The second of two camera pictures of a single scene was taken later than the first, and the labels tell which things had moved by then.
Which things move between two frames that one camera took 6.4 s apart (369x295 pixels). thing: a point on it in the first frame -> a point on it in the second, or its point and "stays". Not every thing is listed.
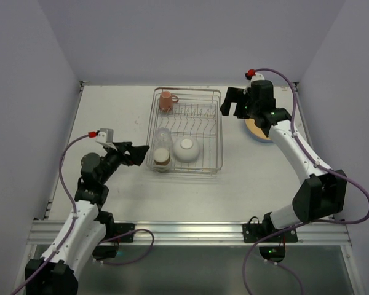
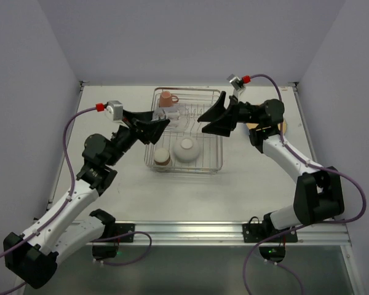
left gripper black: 123,152 -> 135,126
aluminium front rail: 43,232 stays
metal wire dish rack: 185,131 stays
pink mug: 165,101 stays
